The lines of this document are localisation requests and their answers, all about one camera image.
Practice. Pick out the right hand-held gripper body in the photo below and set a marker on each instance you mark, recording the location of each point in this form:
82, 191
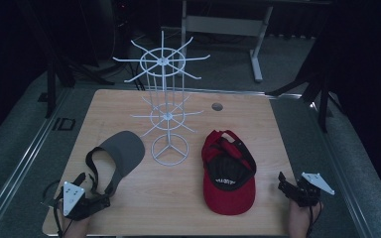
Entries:
311, 188

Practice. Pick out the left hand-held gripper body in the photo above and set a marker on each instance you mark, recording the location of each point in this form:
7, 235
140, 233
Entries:
72, 196

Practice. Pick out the red baseball cap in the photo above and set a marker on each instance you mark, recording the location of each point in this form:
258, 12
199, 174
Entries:
228, 201

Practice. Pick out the person's left hand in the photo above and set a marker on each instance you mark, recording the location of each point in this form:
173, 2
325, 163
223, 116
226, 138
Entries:
76, 228

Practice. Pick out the person's right hand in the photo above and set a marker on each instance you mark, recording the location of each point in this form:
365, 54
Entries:
301, 221

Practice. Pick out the black tripod stand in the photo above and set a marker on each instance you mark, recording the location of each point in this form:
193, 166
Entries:
51, 89
324, 99

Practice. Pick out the grey table grommet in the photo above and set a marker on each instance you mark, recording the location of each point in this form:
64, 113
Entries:
217, 106

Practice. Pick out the black floor bracket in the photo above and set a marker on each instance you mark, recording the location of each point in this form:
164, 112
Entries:
64, 124

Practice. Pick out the white metal desk frame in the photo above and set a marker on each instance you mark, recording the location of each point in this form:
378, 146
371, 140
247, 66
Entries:
225, 25

